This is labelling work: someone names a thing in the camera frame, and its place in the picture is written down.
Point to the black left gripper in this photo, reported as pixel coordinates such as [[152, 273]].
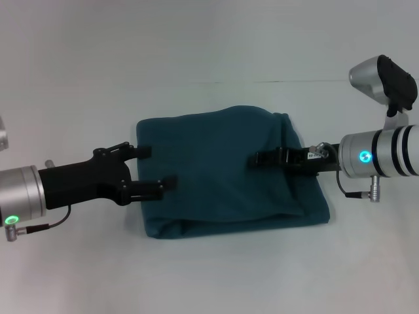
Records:
[[91, 176]]

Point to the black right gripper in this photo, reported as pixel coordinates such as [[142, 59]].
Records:
[[307, 162]]

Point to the teal blue shirt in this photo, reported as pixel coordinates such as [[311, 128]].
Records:
[[229, 183]]

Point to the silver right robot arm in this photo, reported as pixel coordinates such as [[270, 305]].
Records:
[[383, 153]]

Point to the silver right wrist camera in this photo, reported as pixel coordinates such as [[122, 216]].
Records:
[[383, 81]]

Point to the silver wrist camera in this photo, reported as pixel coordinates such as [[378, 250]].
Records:
[[2, 134], [383, 81]]

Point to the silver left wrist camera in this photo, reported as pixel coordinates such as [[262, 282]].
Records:
[[2, 134]]

